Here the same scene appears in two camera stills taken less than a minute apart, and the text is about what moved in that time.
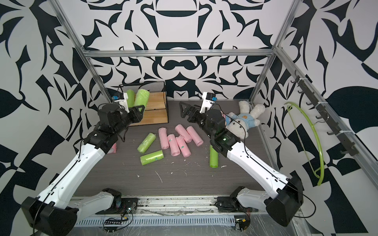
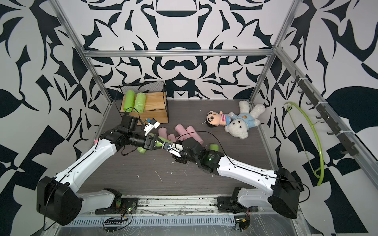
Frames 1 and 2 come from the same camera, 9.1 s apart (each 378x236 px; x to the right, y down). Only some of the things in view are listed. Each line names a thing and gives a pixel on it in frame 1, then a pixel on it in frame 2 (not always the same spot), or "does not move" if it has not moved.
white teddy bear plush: (238, 125) does not move
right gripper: (192, 119) → (179, 159)
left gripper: (135, 114) → (151, 144)
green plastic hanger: (321, 175) does not move
